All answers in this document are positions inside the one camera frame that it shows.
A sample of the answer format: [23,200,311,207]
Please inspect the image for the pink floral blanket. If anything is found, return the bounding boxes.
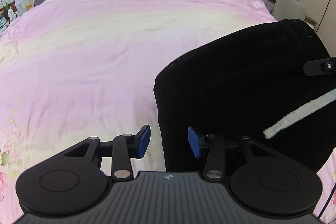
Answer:
[0,0,336,224]

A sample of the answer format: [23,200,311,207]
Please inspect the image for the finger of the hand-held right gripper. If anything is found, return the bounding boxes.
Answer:
[303,55,336,76]

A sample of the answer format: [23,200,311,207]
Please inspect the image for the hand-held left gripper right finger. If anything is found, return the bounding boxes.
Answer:
[187,126,280,183]

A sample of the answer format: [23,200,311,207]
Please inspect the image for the white nightstand with wooden top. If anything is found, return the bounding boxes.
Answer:
[265,0,279,15]

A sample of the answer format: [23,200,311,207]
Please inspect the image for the small white table lamp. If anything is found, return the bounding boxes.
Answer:
[14,0,26,16]

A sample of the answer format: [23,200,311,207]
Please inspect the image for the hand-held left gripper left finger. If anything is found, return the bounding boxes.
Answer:
[63,125,151,182]

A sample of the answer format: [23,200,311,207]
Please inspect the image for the black pants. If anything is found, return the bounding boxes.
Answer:
[154,18,336,175]

